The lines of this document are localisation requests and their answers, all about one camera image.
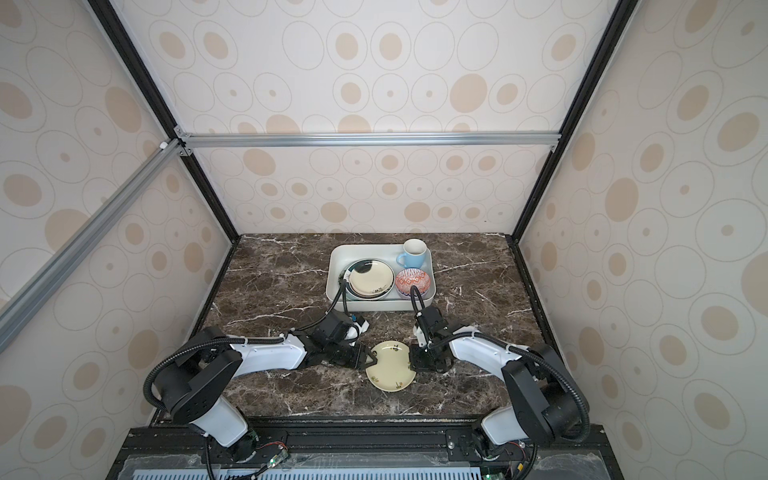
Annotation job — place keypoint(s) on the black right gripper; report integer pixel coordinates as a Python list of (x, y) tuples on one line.
[(415, 363)]

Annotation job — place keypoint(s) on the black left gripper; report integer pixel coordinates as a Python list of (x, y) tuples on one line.
[(359, 360)]

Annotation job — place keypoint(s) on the cream plate red flowers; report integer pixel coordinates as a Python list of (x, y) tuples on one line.
[(392, 371)]

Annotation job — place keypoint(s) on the red patterned bowl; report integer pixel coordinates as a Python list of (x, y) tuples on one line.
[(412, 277)]

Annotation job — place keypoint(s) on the blue mug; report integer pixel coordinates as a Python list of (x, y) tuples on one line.
[(413, 255)]

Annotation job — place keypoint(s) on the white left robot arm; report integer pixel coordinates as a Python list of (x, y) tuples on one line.
[(190, 383)]

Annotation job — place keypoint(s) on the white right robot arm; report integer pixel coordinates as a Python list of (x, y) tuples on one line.
[(546, 405)]

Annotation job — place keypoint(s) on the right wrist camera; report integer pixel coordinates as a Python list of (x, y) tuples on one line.
[(430, 326)]

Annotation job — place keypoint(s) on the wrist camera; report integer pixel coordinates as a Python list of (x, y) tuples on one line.
[(430, 326), (356, 326)]

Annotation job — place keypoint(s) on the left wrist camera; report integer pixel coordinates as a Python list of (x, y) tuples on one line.
[(356, 326)]

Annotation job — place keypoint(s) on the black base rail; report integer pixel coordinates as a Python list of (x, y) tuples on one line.
[(359, 448)]

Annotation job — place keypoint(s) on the aluminium rail back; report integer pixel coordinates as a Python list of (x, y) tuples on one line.
[(380, 139)]

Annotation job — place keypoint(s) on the aluminium rail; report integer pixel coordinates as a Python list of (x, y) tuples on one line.
[(380, 139), (22, 308)]

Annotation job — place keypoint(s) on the aluminium rail left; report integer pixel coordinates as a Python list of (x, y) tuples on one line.
[(22, 308)]

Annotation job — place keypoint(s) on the black corner frame post right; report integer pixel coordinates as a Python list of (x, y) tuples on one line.
[(606, 47)]

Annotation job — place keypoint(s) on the black corner frame post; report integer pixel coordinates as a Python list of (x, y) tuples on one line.
[(107, 17), (606, 47)]

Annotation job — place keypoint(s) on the black corner frame post left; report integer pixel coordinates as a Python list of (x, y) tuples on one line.
[(107, 17)]

